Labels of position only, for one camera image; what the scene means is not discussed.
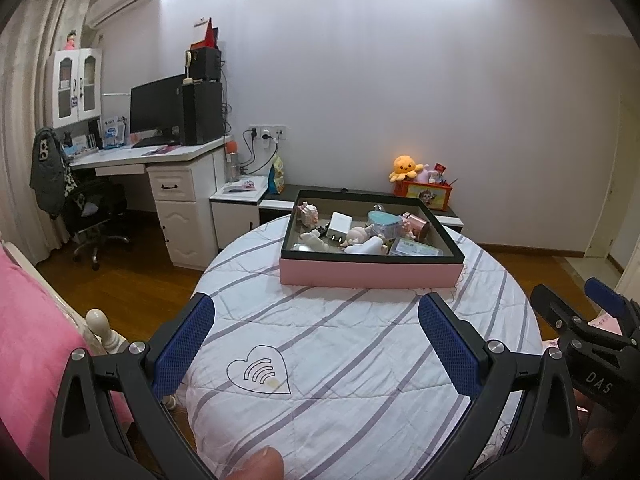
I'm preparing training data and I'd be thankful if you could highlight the teal oval case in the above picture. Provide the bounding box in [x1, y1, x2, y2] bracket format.
[368, 209, 405, 240]

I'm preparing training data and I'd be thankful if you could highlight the white plastic jug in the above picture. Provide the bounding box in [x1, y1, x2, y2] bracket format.
[344, 236, 387, 256]

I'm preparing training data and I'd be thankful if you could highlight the pink hair doll figure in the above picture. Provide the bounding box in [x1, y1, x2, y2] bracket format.
[341, 226, 373, 248]

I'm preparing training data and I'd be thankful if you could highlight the white charger plug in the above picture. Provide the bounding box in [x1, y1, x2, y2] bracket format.
[326, 211, 352, 243]

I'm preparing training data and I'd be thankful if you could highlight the silver white round device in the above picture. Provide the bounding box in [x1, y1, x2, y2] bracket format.
[292, 243, 314, 252]

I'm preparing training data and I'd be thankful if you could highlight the person's right hand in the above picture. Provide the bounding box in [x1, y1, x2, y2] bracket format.
[574, 389, 639, 466]

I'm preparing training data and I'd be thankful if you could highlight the person's left hand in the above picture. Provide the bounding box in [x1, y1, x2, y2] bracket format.
[227, 446, 284, 480]

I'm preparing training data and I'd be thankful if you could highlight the white bedpost knob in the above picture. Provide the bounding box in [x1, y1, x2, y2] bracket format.
[85, 309, 128, 354]

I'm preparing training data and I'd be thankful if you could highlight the pink blanket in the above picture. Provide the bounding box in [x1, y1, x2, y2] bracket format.
[1, 243, 107, 479]

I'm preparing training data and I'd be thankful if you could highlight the rose gold metal can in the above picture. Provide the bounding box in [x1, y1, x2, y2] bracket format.
[401, 212, 431, 242]

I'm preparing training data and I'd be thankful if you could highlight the teal plastic packet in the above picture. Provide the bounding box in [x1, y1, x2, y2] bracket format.
[388, 237, 444, 257]

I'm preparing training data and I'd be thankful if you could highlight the red toy box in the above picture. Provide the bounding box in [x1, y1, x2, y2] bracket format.
[394, 180, 452, 211]

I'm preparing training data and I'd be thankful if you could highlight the orange octopus plush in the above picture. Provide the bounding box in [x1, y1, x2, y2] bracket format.
[388, 155, 424, 183]

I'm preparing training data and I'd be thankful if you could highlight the black office chair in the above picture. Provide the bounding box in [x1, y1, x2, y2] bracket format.
[62, 178, 131, 271]

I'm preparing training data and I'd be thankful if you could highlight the pink black storage box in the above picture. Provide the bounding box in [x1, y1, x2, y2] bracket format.
[279, 188, 464, 289]

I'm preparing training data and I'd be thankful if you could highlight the dark jacket on chair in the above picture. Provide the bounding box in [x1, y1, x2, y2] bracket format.
[29, 127, 77, 219]

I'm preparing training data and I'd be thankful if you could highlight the small pink block figure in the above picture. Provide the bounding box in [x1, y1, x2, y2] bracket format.
[297, 200, 319, 229]

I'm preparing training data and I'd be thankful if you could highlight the white desk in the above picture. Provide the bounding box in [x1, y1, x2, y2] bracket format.
[70, 139, 224, 270]

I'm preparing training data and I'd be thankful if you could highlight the orange cap bottle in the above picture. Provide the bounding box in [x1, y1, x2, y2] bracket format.
[224, 140, 240, 182]

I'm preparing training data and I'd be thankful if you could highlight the blue yellow snack bag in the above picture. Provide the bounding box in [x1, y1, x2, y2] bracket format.
[268, 155, 285, 195]

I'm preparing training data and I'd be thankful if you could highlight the black computer tower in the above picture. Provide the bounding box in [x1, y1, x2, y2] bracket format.
[179, 80, 224, 145]

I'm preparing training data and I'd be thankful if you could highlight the black computer monitor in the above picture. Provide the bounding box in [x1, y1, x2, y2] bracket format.
[129, 75, 183, 148]

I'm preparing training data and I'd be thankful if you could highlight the white glass door cabinet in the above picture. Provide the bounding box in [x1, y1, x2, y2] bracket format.
[44, 49, 102, 129]

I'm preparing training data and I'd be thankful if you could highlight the pink doll on cabinet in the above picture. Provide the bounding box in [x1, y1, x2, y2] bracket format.
[64, 29, 77, 51]

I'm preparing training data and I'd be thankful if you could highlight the black speaker box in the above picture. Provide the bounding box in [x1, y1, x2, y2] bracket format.
[188, 47, 221, 81]

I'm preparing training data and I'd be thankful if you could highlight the red paper bag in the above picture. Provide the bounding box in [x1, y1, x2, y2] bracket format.
[190, 18, 218, 50]

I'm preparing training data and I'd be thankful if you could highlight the beige curtain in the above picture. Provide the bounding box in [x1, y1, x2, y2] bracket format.
[1, 0, 90, 263]

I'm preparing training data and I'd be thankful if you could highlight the white air conditioner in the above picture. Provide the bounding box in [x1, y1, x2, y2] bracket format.
[84, 0, 151, 31]

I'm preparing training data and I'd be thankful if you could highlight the wall power outlet strip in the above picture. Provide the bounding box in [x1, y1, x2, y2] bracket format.
[248, 125, 288, 141]

